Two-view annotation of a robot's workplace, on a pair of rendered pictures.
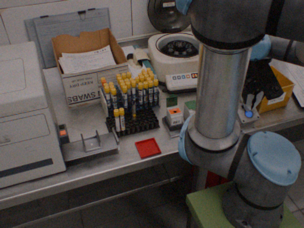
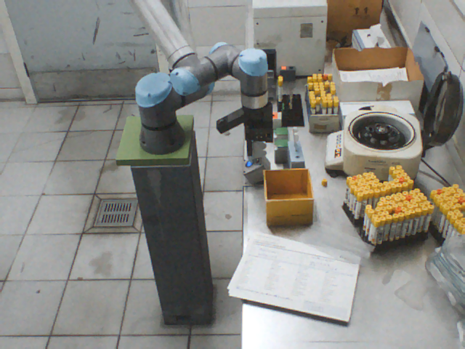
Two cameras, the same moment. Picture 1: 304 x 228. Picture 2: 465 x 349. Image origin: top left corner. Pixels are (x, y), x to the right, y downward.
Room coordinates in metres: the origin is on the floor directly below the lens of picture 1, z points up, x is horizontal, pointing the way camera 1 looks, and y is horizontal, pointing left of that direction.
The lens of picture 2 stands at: (1.27, -1.56, 2.01)
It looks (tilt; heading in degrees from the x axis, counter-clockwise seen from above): 40 degrees down; 113
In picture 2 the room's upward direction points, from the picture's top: 4 degrees counter-clockwise
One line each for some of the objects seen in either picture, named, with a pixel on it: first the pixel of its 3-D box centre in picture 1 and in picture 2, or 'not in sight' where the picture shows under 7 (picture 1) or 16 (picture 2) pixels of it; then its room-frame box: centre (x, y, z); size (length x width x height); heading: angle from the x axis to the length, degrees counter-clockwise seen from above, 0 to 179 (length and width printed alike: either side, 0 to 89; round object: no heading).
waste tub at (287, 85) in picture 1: (265, 89); (288, 197); (0.94, -0.42, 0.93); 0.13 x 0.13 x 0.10; 22
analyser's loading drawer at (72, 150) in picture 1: (84, 145); (265, 76); (0.66, 0.21, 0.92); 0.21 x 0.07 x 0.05; 110
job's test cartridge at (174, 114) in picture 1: (174, 117); (274, 123); (0.79, -0.08, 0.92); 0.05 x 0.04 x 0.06; 18
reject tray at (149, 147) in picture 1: (147, 147); not in sight; (0.69, 0.01, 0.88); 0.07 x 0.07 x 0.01; 20
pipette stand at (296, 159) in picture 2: not in sight; (296, 163); (0.92, -0.27, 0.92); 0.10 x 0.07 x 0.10; 112
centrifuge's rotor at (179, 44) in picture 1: (179, 51); (380, 138); (1.15, -0.12, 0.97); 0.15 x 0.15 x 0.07
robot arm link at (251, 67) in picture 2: not in sight; (252, 71); (0.81, -0.32, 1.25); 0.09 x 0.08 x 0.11; 150
